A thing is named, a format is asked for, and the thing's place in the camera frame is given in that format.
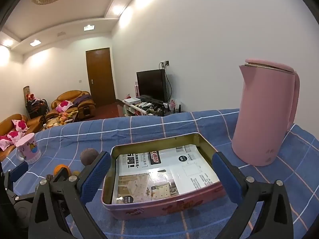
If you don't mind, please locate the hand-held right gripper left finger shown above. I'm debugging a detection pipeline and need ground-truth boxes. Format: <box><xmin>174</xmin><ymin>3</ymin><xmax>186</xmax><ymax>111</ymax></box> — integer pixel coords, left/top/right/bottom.
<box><xmin>29</xmin><ymin>151</ymin><xmax>112</xmax><ymax>239</ymax></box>

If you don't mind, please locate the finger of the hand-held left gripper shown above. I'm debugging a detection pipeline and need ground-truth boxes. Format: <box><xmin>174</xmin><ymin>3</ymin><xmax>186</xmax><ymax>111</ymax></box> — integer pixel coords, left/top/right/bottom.
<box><xmin>53</xmin><ymin>167</ymin><xmax>70</xmax><ymax>181</ymax></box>
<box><xmin>4</xmin><ymin>161</ymin><xmax>28</xmax><ymax>198</ymax></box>

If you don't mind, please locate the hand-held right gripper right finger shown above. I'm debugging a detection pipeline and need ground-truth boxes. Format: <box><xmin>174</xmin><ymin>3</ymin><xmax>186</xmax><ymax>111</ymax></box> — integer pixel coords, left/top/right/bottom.
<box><xmin>212</xmin><ymin>151</ymin><xmax>294</xmax><ymax>239</ymax></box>

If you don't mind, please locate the purple-brown passion fruit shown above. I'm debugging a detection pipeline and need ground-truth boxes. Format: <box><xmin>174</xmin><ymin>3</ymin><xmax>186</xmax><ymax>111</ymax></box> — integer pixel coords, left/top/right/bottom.
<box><xmin>80</xmin><ymin>148</ymin><xmax>98</xmax><ymax>166</ymax></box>

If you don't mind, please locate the pink rectangular tin box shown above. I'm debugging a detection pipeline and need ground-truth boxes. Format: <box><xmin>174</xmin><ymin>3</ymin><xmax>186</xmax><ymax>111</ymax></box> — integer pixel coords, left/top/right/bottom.
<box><xmin>101</xmin><ymin>132</ymin><xmax>227</xmax><ymax>220</ymax></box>

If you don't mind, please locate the pink cartoon cup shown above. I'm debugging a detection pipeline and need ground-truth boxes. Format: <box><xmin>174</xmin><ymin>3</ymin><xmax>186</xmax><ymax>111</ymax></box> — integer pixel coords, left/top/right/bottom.
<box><xmin>15</xmin><ymin>133</ymin><xmax>41</xmax><ymax>165</ymax></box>

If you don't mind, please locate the pink flowered cushion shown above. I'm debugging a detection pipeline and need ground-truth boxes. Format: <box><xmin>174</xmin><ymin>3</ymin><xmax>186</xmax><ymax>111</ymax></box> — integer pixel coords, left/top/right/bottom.
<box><xmin>0</xmin><ymin>131</ymin><xmax>25</xmax><ymax>150</ymax></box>
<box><xmin>12</xmin><ymin>119</ymin><xmax>28</xmax><ymax>132</ymax></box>
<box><xmin>55</xmin><ymin>100</ymin><xmax>73</xmax><ymax>112</ymax></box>

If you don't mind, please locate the printed paper leaflet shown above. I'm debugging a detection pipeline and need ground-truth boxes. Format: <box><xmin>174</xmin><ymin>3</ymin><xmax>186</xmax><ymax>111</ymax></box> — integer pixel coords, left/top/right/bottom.
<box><xmin>112</xmin><ymin>144</ymin><xmax>221</xmax><ymax>205</ymax></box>

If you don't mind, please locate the brown leather sofa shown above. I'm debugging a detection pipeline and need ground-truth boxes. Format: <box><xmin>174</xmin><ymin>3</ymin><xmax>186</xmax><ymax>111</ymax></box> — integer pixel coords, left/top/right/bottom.
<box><xmin>0</xmin><ymin>114</ymin><xmax>45</xmax><ymax>162</ymax></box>

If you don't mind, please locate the cluttered coffee table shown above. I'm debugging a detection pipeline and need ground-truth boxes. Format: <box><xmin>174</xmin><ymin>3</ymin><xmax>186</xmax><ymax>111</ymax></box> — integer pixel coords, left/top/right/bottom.
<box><xmin>45</xmin><ymin>111</ymin><xmax>79</xmax><ymax>130</ymax></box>

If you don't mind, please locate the pile of black bags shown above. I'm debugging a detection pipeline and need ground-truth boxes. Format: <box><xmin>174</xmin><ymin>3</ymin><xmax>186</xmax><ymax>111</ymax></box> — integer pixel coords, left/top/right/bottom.
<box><xmin>26</xmin><ymin>99</ymin><xmax>49</xmax><ymax>119</ymax></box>

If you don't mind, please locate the pink electric kettle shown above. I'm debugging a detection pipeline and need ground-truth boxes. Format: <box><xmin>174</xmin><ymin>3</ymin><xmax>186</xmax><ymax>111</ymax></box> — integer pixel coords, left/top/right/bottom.
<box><xmin>231</xmin><ymin>59</ymin><xmax>301</xmax><ymax>167</ymax></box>

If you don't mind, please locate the blue checked cloth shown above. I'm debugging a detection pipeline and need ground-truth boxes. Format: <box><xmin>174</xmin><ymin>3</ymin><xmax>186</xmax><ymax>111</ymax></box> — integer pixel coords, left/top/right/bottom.
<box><xmin>0</xmin><ymin>108</ymin><xmax>319</xmax><ymax>239</ymax></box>

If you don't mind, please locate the purple cloth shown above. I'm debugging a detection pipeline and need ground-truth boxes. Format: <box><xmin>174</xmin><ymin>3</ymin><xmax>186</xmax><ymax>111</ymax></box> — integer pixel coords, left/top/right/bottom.
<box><xmin>72</xmin><ymin>93</ymin><xmax>91</xmax><ymax>106</ymax></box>

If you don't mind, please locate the white television stand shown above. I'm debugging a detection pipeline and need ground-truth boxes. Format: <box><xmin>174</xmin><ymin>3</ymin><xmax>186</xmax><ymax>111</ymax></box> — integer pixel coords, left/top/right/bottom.
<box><xmin>122</xmin><ymin>99</ymin><xmax>186</xmax><ymax>117</ymax></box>

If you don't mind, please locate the brown leather armchair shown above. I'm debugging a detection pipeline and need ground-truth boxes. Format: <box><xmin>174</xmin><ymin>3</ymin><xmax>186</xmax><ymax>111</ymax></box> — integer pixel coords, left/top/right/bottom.
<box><xmin>51</xmin><ymin>91</ymin><xmax>96</xmax><ymax>120</ymax></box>

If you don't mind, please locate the brown wooden door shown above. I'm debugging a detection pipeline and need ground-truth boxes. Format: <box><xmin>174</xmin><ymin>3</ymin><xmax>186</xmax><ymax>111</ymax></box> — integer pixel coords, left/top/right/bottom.
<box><xmin>86</xmin><ymin>47</ymin><xmax>117</xmax><ymax>108</ymax></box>

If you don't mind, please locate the black television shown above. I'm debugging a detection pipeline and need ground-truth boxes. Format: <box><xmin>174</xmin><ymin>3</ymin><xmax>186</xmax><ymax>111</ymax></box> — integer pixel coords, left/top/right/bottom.
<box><xmin>136</xmin><ymin>69</ymin><xmax>168</xmax><ymax>103</ymax></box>

